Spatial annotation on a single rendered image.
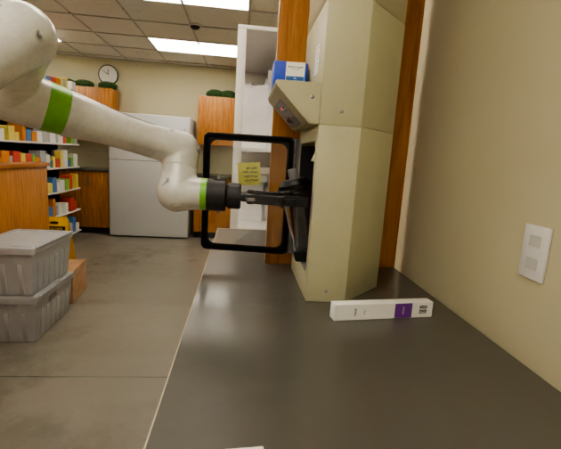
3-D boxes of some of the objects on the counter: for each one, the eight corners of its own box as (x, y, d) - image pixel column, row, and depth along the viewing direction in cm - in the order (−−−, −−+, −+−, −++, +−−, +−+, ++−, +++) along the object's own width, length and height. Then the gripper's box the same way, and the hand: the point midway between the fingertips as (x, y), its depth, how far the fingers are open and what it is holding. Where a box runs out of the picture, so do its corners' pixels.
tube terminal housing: (359, 270, 140) (382, 43, 127) (394, 304, 108) (429, 5, 95) (290, 267, 137) (306, 35, 124) (305, 301, 106) (329, -5, 92)
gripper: (226, 185, 101) (312, 191, 104) (229, 180, 122) (300, 184, 125) (224, 214, 103) (310, 218, 105) (228, 203, 124) (298, 208, 126)
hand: (296, 200), depth 115 cm, fingers closed on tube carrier, 9 cm apart
